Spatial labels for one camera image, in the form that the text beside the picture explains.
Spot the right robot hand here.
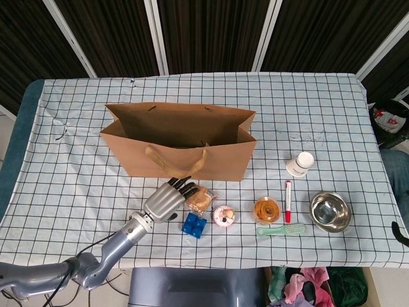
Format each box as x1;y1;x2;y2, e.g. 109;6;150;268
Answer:
391;221;409;248

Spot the gold ribbon bag handle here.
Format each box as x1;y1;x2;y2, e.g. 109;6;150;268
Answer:
145;144;208;179

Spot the pink toy strawberry cake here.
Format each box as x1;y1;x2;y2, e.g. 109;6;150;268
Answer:
213;205;236;227

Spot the dark green garment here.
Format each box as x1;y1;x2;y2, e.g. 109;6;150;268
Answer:
327;267;368;307

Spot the blue checkered tablecloth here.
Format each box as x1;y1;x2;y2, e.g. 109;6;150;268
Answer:
0;72;409;269

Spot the black floor cable tangle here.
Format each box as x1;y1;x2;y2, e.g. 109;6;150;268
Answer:
41;268;132;307

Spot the stainless steel bowl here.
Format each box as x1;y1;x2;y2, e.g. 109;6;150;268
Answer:
309;191;351;233

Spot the brown paper bag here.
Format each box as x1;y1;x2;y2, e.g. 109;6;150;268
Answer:
99;102;258;182

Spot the blue table padding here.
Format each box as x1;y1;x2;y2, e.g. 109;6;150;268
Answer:
0;79;45;221

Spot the teal patterned cloth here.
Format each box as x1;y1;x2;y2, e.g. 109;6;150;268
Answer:
267;267;288;303

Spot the mint green scrubbing brush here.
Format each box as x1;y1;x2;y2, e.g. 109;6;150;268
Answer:
256;223;306;238

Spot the white paper cup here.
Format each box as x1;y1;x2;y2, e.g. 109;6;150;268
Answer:
285;152;315;178

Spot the person's leg in jeans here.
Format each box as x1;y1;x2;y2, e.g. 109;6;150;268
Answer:
382;148;409;205

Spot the cardboard box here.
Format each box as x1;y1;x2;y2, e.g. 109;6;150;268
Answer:
264;267;374;307

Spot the grey robot torso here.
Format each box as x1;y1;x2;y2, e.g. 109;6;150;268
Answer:
128;267;266;307

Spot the red and white marker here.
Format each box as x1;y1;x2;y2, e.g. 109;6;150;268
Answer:
284;180;293;224

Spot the bread bun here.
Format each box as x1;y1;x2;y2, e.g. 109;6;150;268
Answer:
185;184;219;214

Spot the blue toy building block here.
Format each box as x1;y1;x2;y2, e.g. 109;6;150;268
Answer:
180;212;206;239

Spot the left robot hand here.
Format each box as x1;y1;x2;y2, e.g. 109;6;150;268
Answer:
143;175;199;224

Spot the dark folding partition screen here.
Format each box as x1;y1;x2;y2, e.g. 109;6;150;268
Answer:
0;0;409;113

